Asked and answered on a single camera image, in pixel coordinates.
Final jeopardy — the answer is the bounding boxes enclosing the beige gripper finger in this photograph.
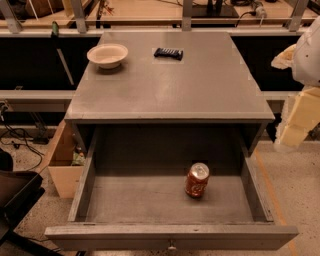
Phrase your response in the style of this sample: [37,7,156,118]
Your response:
[271,44,296,70]
[275,86,320,150]

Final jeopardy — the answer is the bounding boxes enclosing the red coke can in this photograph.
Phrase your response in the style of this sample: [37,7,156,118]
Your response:
[185,163,210,198]

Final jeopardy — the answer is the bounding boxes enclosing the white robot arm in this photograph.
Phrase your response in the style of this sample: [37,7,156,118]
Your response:
[271,17,320,152]

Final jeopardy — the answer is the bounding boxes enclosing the grey cabinet counter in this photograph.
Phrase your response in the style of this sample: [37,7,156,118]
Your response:
[64,30,276,156]

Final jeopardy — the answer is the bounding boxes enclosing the open grey top drawer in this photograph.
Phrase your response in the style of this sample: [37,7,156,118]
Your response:
[45,125,298,251]

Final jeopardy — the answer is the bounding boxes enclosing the silver drawer knob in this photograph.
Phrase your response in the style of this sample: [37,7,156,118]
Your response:
[167,241,177,251]

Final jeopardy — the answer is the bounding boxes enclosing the dark blue snack bar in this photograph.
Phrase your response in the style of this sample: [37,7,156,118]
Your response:
[154,48,183,61]

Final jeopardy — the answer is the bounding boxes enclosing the white bowl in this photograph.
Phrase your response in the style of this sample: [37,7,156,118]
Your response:
[87,43,128,69]

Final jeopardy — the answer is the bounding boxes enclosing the wooden box on floor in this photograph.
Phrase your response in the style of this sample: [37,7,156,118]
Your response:
[46,121,83,199]

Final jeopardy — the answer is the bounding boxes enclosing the black chair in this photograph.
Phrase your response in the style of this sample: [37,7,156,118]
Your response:
[0,149,62,256]

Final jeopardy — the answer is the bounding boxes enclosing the green-handled tool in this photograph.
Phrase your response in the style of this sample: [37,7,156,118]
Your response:
[51,21,75,86]

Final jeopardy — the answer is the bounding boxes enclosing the black floor cable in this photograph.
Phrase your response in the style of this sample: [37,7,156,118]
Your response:
[0,106,45,172]

